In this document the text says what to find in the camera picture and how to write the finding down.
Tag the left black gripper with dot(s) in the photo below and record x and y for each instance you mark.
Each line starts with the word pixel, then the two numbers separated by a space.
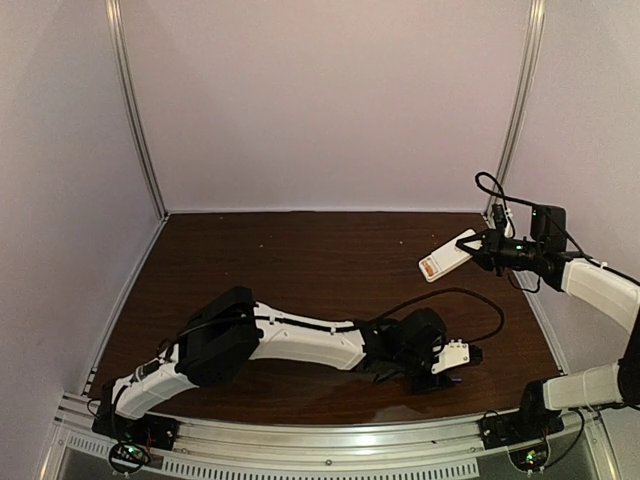
pixel 430 381

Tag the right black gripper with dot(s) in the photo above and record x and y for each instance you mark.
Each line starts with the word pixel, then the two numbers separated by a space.
pixel 488 248

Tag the white remote control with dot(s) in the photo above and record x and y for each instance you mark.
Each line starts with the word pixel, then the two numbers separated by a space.
pixel 446 258

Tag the orange AAA battery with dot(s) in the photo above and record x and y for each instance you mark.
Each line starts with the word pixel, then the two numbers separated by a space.
pixel 432 271

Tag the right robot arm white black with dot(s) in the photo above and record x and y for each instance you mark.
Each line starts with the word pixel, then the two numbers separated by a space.
pixel 577 275

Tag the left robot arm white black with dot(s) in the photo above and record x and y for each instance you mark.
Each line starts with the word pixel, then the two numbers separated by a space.
pixel 234 329

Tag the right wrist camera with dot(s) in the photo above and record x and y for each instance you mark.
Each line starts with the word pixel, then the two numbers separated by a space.
pixel 502 220

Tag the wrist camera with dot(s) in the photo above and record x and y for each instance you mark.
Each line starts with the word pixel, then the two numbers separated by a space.
pixel 453 354
pixel 502 220

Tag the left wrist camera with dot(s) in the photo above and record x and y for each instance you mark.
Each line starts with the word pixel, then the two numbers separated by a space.
pixel 453 354

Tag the right aluminium corner post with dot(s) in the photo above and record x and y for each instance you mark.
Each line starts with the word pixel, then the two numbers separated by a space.
pixel 524 85

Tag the aluminium corner post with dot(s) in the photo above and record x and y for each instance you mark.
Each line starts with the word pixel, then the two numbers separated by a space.
pixel 524 85
pixel 118 37

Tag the front aluminium rail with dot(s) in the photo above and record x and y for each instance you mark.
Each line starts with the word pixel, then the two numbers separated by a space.
pixel 442 449

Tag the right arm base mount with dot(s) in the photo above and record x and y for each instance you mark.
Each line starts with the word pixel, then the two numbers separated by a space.
pixel 526 431

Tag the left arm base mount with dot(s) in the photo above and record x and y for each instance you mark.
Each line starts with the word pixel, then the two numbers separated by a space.
pixel 134 439

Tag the left aluminium corner post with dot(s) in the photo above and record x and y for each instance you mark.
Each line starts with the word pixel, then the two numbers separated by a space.
pixel 118 37

